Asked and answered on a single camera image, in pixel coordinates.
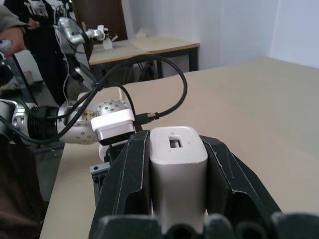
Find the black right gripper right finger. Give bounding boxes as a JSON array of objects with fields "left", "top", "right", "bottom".
[{"left": 199, "top": 135, "right": 284, "bottom": 220}]

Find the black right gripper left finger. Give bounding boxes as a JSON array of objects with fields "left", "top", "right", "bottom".
[{"left": 95, "top": 130, "right": 153, "bottom": 220}]

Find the white charger block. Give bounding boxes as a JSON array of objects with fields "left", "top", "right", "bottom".
[{"left": 149, "top": 126, "right": 209, "bottom": 233}]

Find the bystander bare hand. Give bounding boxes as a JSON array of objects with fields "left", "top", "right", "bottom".
[{"left": 0, "top": 26, "right": 27, "bottom": 58}]

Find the dark brown fabric mass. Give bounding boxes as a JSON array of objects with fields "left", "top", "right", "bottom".
[{"left": 0, "top": 134, "right": 50, "bottom": 239}]

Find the wooden background table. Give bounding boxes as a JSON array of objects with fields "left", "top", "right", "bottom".
[{"left": 88, "top": 36, "right": 201, "bottom": 84}]

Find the black stand pole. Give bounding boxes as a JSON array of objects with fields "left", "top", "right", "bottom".
[{"left": 11, "top": 53, "right": 38, "bottom": 105}]

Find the silver background robot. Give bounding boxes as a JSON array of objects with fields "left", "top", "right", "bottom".
[{"left": 56, "top": 16, "right": 111, "bottom": 88}]

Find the person in black hoodie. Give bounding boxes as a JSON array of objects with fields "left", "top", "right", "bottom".
[{"left": 18, "top": 0, "right": 73, "bottom": 106}]

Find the brown wooden door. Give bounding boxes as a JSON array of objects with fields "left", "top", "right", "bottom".
[{"left": 72, "top": 0, "right": 129, "bottom": 42}]

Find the metal table edge bracket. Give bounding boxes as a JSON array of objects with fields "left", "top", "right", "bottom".
[{"left": 89, "top": 163, "right": 111, "bottom": 200}]

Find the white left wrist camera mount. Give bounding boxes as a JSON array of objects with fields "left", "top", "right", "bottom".
[{"left": 90, "top": 109, "right": 137, "bottom": 162}]

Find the thin white hanging cable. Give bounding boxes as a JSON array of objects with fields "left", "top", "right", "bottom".
[{"left": 55, "top": 24, "right": 71, "bottom": 107}]

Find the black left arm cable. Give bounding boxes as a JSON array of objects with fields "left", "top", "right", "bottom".
[{"left": 0, "top": 55, "right": 188, "bottom": 146}]

